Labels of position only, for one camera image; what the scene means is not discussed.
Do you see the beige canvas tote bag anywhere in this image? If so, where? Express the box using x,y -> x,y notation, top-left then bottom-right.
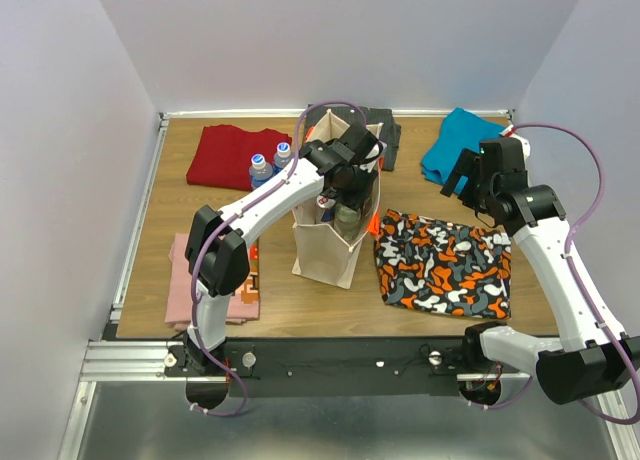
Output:
292,110 -> 382,289

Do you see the blue cap bottle front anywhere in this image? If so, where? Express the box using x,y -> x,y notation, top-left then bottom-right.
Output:
273,142 -> 292,172

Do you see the blue cap water bottle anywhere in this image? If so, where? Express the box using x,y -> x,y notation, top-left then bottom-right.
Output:
249,154 -> 274,190

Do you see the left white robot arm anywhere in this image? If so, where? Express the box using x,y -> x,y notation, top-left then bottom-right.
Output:
185,124 -> 386,375

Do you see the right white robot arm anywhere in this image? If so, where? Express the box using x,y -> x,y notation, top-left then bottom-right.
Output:
441,136 -> 639,405

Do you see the folded teal shirt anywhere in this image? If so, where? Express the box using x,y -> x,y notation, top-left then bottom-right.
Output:
421,108 -> 505,185

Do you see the folded dark grey garment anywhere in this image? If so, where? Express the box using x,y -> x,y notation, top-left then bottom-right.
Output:
304,105 -> 401,171

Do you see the orange camouflage folded garment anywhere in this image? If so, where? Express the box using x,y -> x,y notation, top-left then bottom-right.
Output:
374,209 -> 512,320

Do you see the folded red shirt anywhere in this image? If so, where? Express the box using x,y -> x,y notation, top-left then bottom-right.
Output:
186,125 -> 292,191

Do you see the folded pink graphic shirt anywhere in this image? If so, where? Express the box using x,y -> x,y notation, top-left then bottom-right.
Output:
164,233 -> 260,331

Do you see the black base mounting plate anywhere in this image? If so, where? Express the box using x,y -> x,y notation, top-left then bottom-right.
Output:
164,335 -> 521,399

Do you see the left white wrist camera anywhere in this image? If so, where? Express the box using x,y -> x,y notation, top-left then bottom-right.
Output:
359,141 -> 386,172

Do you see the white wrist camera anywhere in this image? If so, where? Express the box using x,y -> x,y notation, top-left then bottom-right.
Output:
359,141 -> 386,172
500,125 -> 531,160

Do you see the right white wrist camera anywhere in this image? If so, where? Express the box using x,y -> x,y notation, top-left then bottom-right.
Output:
500,125 -> 531,160

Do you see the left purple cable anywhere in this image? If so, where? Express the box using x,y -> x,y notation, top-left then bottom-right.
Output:
189,98 -> 369,351

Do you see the aluminium table frame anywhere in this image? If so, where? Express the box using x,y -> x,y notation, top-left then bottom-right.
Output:
58,112 -> 639,459

